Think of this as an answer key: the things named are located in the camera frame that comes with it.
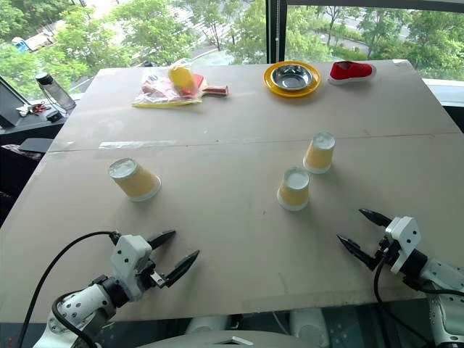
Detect black window frame post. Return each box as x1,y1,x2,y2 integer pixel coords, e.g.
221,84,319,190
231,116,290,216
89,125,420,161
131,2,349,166
265,0,288,65

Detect clear tape strip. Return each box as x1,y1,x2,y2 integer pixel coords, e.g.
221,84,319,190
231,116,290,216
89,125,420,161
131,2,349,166
98,140,178,151

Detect long black right arm cable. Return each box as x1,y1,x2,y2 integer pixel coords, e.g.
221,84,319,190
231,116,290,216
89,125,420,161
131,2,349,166
373,253,436,348

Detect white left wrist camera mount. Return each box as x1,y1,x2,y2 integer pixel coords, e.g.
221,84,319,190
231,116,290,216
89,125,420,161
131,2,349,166
110,234,153,302

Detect white rounded shape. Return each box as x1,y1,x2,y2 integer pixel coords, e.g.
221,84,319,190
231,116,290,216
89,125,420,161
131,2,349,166
186,314,228,335
289,309,330,348

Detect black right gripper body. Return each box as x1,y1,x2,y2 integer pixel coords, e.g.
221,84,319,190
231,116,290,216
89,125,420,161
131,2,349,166
373,235,402,271

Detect red table tennis paddle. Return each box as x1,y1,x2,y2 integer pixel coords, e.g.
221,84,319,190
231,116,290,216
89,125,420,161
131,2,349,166
177,73,230,98

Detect black chair seat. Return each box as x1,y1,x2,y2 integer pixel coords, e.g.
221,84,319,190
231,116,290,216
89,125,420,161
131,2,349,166
17,137,54,154

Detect red canvas shoe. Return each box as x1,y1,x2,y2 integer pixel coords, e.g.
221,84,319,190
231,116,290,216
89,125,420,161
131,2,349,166
328,60,378,87

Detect yellow round plate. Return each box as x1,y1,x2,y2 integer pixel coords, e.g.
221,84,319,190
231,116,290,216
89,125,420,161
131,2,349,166
263,60,322,99

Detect short black right arm cable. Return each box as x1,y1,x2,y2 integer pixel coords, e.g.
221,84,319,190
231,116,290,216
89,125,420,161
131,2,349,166
402,275,464,297

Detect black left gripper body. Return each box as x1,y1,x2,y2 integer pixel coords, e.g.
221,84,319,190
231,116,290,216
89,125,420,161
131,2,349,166
136,253,171,290

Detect short black arm cable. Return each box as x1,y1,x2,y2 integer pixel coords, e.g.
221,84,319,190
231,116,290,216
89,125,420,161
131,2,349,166
51,291,96,348
402,275,464,297

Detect yellow paper cup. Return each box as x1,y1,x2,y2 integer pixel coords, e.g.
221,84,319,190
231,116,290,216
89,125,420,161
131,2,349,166
276,166,311,212
108,157,162,203
302,132,336,175

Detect clear plastic zip bag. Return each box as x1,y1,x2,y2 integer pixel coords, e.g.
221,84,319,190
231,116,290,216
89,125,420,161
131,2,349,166
131,66,204,109

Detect grey robot torso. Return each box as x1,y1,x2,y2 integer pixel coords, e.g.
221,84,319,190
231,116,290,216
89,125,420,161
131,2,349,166
139,328,322,348

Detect black side desk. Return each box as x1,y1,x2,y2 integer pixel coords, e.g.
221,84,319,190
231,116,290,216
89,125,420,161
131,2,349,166
0,93,83,146

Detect clear water bottle black lid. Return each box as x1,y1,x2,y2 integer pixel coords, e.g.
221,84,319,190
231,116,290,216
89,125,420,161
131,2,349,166
35,72,78,112

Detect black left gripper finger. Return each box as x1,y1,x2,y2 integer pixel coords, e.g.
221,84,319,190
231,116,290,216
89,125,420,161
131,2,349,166
164,249,201,289
146,229,177,250

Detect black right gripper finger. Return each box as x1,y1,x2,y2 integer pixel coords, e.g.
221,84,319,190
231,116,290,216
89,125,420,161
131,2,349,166
336,233,378,272
358,208,393,228

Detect dark laptop screen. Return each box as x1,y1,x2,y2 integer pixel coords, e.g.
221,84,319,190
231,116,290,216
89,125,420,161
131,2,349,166
0,76,27,129

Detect steel bowl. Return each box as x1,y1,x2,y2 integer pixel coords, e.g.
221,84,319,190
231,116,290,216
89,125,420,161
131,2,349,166
270,64,314,91

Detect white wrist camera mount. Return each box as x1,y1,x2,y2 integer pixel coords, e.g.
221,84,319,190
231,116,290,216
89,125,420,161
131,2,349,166
384,216,423,275
110,234,153,302

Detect short black left arm cable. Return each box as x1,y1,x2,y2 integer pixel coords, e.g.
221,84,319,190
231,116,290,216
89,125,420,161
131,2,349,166
51,291,96,348

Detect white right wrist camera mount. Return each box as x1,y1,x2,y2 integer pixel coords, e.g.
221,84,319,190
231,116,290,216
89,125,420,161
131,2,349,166
384,216,423,275

